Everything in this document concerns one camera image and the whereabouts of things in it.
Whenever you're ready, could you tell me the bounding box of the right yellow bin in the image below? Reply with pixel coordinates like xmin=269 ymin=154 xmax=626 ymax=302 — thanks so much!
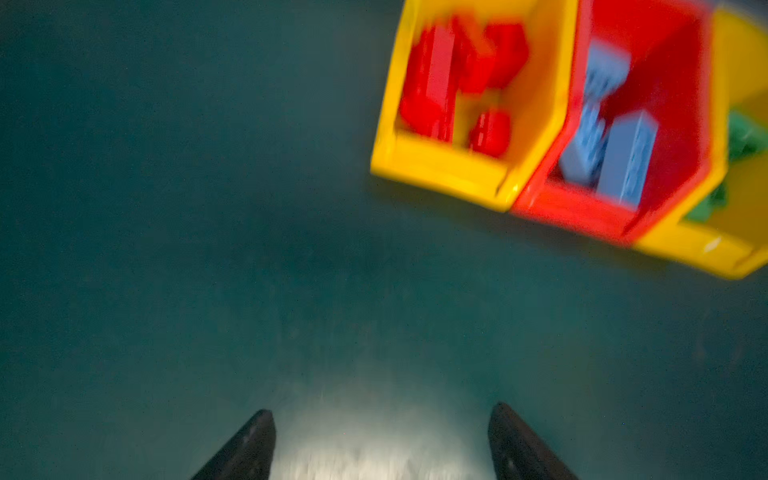
xmin=633 ymin=5 xmax=767 ymax=279

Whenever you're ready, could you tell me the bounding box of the green brick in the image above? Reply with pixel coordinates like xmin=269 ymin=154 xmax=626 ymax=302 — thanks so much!
xmin=685 ymin=181 xmax=728 ymax=223
xmin=728 ymin=110 xmax=767 ymax=163

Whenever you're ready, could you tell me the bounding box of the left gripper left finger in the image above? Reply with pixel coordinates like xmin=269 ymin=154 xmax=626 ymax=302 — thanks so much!
xmin=191 ymin=409 xmax=277 ymax=480

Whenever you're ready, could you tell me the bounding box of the red long brick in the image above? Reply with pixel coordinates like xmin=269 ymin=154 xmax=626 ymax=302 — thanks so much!
xmin=451 ymin=13 xmax=496 ymax=95

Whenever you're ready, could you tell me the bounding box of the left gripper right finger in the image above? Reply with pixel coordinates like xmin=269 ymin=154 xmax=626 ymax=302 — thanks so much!
xmin=488 ymin=402 xmax=578 ymax=480

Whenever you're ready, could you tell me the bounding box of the red middle bin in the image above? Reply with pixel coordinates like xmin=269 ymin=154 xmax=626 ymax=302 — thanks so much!
xmin=511 ymin=1 xmax=713 ymax=246

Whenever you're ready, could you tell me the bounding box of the large light blue brick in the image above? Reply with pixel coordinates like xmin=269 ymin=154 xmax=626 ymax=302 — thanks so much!
xmin=584 ymin=39 xmax=631 ymax=102

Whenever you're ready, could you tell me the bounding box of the yellow bin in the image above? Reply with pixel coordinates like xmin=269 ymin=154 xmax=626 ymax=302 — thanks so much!
xmin=633 ymin=5 xmax=767 ymax=279
xmin=370 ymin=1 xmax=581 ymax=212

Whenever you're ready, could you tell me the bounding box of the left yellow bin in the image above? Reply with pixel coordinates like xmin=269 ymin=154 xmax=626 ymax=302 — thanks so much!
xmin=370 ymin=1 xmax=581 ymax=212

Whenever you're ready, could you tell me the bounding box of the small red square brick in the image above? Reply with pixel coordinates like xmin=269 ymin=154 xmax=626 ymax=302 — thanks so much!
xmin=469 ymin=109 xmax=512 ymax=159

